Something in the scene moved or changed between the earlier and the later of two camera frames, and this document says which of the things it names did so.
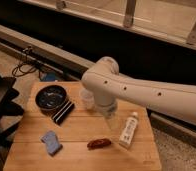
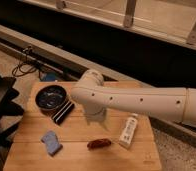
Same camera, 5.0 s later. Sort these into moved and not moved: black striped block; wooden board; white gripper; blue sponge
Moved: white gripper
Not moved: blue sponge; wooden board; black striped block
